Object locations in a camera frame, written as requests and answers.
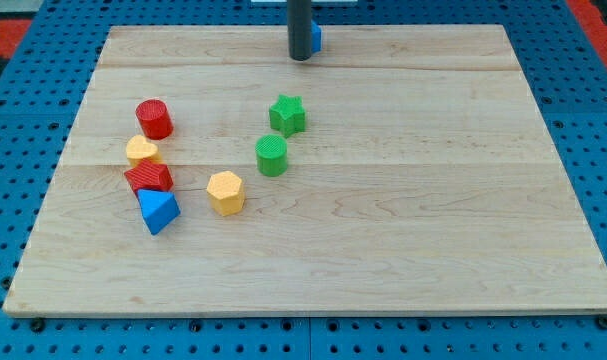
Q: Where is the blue triangle block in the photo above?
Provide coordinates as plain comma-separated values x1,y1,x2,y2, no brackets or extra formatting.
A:
137,189,181,235

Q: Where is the green cylinder block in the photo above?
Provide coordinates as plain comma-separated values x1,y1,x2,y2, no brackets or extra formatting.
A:
255,134,288,177

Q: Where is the green star block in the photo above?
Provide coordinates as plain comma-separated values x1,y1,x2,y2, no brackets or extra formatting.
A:
269,94,306,138

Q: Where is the yellow hexagon block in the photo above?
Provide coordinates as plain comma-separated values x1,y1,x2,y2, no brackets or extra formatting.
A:
206,171,245,216

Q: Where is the light wooden board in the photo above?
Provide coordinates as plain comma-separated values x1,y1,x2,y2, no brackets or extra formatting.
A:
3,25,607,318

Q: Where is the blue block behind rod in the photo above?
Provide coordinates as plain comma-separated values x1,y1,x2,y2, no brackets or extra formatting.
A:
311,21,322,54

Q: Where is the red square block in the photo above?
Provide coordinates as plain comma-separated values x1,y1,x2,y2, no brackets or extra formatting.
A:
124,160,174,196

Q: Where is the red cylinder block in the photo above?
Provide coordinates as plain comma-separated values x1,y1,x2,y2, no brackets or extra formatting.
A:
135,99,174,140

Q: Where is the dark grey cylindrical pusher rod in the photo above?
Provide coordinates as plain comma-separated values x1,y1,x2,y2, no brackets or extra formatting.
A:
286,0,312,61

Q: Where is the yellow heart block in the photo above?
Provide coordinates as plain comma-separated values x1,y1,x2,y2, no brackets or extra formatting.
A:
125,135,163,167

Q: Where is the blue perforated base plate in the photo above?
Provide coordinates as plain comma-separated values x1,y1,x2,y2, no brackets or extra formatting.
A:
0,1,607,359

